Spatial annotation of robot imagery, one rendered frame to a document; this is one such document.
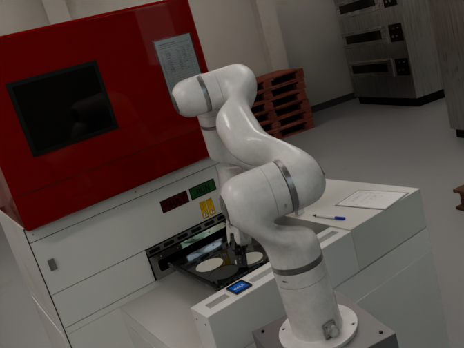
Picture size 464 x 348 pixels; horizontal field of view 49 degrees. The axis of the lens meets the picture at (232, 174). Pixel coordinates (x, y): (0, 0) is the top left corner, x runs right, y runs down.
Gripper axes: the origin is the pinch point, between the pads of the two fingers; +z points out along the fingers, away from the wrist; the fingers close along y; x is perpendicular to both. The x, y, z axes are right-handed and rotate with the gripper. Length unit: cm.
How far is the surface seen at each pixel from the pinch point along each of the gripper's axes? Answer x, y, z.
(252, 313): -12.9, -25.6, 11.8
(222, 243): 16.4, 20.4, -5.2
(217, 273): 8.5, -2.0, 3.1
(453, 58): -78, 397, -139
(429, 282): -54, 39, 17
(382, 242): -43.6, 17.0, -0.1
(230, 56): 256, 624, -276
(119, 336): 52, -3, 23
